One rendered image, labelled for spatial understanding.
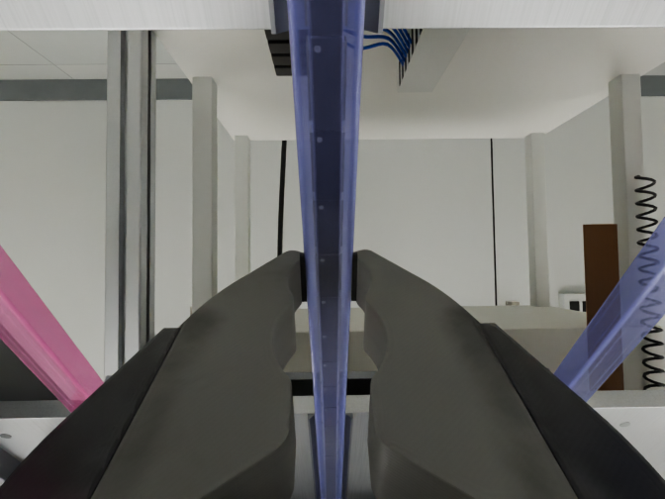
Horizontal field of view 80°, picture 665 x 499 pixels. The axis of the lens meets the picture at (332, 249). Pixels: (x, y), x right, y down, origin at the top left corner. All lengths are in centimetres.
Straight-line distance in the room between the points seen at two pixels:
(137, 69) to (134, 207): 16
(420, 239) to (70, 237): 166
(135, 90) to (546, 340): 63
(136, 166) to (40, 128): 193
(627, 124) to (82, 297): 210
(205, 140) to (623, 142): 63
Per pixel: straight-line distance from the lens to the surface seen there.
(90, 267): 220
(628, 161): 76
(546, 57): 69
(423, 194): 199
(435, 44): 50
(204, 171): 63
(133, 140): 52
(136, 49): 56
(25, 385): 33
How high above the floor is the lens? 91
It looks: 2 degrees down
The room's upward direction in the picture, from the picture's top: 179 degrees clockwise
